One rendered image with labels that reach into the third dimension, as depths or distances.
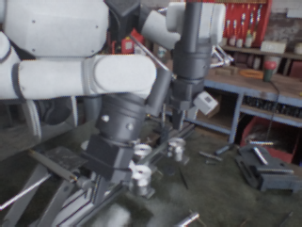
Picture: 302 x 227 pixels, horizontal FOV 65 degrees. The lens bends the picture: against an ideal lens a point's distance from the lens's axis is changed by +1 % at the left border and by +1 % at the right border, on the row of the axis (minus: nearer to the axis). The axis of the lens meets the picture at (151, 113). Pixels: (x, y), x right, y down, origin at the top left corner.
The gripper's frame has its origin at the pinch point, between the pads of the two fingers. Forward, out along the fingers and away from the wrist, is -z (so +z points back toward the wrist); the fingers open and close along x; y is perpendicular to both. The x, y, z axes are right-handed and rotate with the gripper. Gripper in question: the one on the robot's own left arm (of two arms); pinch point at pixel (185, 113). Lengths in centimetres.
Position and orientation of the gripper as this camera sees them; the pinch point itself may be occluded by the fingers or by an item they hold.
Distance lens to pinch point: 62.2
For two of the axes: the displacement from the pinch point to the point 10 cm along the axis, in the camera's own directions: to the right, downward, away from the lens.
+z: 0.5, -9.1, -4.1
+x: -5.8, 3.1, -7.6
